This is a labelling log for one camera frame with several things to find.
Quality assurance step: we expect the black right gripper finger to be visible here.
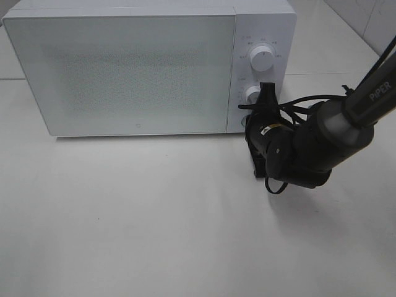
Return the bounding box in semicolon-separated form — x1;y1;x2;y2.
259;82;278;104
249;145;267;179

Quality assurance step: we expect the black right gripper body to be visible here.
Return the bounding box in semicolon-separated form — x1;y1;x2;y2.
244;97;292;158

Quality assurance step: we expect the white round door button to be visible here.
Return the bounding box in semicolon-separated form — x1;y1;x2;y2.
241;116;248;127

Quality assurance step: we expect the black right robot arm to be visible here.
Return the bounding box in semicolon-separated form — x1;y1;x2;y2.
238;40;395;194

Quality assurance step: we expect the white upper power knob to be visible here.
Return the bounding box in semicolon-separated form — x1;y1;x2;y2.
249;45;275;72

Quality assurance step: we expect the white microwave oven body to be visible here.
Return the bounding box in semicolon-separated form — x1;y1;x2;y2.
2;1;296;135

